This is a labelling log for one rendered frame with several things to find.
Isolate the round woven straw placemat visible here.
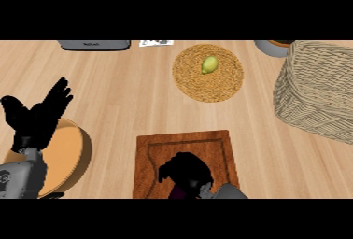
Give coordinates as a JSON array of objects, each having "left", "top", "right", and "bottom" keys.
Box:
[{"left": 172, "top": 43, "right": 246, "bottom": 104}]

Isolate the white printed card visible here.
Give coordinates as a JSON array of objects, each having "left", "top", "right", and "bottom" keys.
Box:
[{"left": 138, "top": 40, "right": 176, "bottom": 48}]

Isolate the pale wicker basket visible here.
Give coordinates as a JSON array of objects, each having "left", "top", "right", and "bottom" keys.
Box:
[{"left": 274, "top": 40, "right": 353, "bottom": 145}]

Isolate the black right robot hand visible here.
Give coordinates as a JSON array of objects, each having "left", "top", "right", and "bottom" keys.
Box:
[{"left": 157, "top": 151, "right": 216, "bottom": 200}]

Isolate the brown wooden cutting board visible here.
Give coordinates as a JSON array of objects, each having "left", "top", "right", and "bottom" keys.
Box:
[{"left": 132, "top": 129, "right": 241, "bottom": 200}]

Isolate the dark purple eggplant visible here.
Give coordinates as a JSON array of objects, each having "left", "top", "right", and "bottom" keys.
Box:
[{"left": 167, "top": 185, "right": 188, "bottom": 200}]

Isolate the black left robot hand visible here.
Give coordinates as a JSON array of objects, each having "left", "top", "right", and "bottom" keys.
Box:
[{"left": 0, "top": 77, "right": 74, "bottom": 154}]

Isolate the dark grey flat appliance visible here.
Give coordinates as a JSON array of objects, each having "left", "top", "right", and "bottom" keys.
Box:
[{"left": 57, "top": 40, "right": 134, "bottom": 52}]

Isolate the green mango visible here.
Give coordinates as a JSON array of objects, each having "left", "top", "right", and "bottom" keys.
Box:
[{"left": 200, "top": 55, "right": 219, "bottom": 75}]

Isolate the orange wooden bowl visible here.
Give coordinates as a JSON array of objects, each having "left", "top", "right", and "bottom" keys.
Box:
[{"left": 2, "top": 118, "right": 94, "bottom": 200}]

